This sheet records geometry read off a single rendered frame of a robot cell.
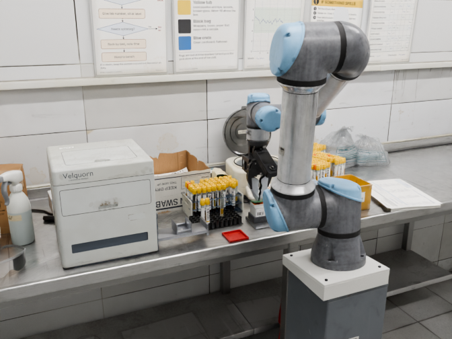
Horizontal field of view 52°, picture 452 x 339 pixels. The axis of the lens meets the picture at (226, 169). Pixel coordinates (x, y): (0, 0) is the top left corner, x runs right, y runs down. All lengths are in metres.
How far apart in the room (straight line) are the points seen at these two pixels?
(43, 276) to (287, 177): 0.73
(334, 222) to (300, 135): 0.27
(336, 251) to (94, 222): 0.68
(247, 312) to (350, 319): 0.96
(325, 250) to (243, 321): 0.97
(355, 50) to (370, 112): 1.46
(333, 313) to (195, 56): 1.20
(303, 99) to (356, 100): 1.39
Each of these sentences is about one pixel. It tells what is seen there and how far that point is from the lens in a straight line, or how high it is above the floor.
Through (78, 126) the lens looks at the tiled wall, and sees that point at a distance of 1.95.
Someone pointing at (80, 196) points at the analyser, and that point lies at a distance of 1.35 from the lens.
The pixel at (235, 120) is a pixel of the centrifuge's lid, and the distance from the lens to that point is 2.08.
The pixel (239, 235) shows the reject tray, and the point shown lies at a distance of 1.56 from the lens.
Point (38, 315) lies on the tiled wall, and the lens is 2.26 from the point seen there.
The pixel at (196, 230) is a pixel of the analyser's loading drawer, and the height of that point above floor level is 0.91.
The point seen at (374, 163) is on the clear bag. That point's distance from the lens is 2.39.
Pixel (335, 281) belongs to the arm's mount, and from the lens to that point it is 1.25.
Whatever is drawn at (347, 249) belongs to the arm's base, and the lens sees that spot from 1.30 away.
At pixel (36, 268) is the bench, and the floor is 0.87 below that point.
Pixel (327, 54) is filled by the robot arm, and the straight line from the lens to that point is 1.07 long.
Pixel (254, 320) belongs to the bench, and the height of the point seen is 0.27.
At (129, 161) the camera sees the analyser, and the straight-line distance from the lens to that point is 1.35.
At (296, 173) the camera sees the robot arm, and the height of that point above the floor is 1.19.
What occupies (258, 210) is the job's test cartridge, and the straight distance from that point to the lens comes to 1.61.
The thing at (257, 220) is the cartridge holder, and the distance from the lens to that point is 1.61.
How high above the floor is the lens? 1.55
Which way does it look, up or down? 18 degrees down
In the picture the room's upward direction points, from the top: straight up
